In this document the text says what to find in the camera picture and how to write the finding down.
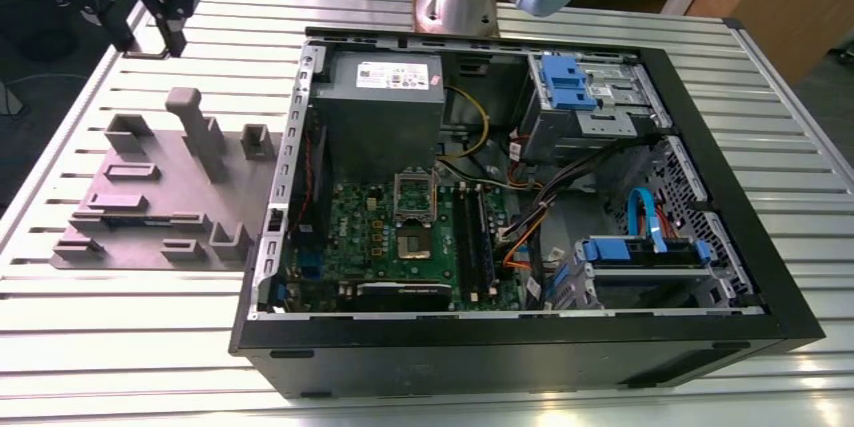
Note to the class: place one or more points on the blue VGA port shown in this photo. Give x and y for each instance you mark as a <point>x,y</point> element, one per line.
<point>281,294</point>

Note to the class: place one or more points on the grey metal disk bay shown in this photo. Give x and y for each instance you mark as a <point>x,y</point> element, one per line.
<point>601,127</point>
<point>648,272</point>

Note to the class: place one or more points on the wooden cabinet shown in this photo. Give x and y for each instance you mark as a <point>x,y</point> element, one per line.
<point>788,7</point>

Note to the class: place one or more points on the grey parts rack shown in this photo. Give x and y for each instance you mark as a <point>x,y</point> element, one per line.
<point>174,197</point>

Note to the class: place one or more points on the grey power supply unit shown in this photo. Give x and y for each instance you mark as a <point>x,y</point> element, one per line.
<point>374,127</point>

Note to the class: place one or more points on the blue plastic drive latch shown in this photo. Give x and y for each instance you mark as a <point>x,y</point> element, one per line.
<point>574,99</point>
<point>564,72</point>

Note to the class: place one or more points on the RAM stick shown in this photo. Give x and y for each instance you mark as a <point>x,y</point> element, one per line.
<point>143,222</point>

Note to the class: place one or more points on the CPU socket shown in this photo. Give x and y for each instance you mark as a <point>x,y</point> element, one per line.
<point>417,243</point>

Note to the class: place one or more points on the black RAM slot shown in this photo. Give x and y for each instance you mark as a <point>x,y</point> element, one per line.
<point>468,237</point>
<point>486,247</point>

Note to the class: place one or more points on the black graphics card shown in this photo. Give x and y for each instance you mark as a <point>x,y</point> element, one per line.
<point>401,297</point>

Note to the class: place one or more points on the hard disk in blue carrier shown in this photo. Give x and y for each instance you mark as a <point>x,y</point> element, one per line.
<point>609,250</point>

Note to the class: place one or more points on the green motherboard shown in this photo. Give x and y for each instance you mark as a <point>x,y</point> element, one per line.
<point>364,267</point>

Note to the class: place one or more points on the black PC case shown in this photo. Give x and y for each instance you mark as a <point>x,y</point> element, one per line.
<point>468,347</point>

